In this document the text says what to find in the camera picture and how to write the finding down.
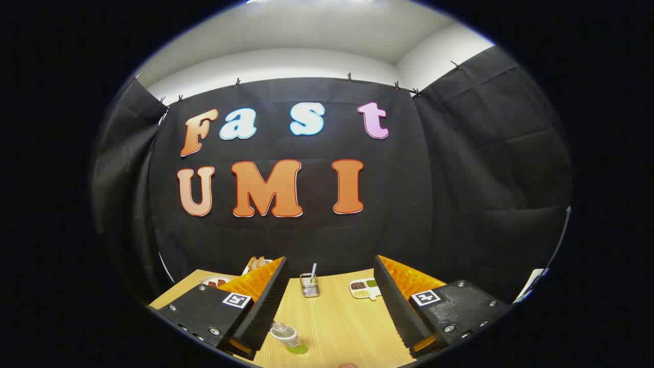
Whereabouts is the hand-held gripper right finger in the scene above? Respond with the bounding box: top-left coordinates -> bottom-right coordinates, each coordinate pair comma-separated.
373,255 -> 513,359

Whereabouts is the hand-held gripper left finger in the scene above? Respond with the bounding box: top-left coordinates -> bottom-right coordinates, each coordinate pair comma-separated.
147,257 -> 289,361

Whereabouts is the clear plastic juice bottle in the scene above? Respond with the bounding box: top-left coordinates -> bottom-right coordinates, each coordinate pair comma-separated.
270,322 -> 309,355

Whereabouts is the white divided dish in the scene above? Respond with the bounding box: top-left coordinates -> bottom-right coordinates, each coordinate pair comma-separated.
349,279 -> 383,301

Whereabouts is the white toaster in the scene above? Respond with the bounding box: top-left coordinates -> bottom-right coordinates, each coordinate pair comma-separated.
242,258 -> 274,277

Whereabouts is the wooden table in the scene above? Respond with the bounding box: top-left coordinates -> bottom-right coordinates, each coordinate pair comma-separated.
148,268 -> 417,368

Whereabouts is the white round plate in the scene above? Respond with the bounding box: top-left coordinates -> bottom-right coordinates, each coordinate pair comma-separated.
199,275 -> 236,289

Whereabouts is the black backdrop cloth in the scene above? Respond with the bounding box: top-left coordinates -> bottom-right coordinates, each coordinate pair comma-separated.
92,46 -> 572,307

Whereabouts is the row of black cloth clips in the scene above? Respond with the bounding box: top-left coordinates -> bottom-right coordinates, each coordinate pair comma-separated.
132,60 -> 463,105

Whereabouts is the metal wire utensil holder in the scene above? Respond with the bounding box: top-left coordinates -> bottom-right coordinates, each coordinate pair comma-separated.
299,273 -> 320,298

